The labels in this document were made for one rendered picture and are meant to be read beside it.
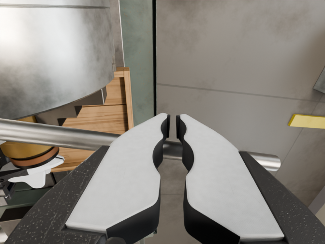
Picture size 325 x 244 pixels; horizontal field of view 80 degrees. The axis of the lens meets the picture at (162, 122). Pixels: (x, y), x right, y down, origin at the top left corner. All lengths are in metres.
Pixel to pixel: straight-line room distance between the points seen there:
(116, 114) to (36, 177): 0.26
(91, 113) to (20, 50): 0.39
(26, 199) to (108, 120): 0.38
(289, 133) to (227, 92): 0.91
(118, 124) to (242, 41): 1.25
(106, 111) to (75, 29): 0.37
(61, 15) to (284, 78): 1.85
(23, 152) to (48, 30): 0.22
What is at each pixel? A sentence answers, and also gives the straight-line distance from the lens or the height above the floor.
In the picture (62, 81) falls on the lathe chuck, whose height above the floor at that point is 1.19.
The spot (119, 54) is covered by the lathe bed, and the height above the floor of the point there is 0.87.
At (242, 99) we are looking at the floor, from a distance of 1.80.
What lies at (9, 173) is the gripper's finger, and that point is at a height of 1.12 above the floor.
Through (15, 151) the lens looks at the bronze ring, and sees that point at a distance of 0.38.
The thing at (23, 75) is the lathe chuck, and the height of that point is 1.21.
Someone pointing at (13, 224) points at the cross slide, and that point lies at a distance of 0.79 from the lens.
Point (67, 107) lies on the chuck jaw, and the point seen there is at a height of 1.10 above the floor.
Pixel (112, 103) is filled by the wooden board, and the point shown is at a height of 0.89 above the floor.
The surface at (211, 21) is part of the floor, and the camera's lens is 1.51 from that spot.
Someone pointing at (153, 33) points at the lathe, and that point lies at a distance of 0.87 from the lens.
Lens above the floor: 1.39
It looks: 58 degrees down
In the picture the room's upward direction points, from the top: 160 degrees clockwise
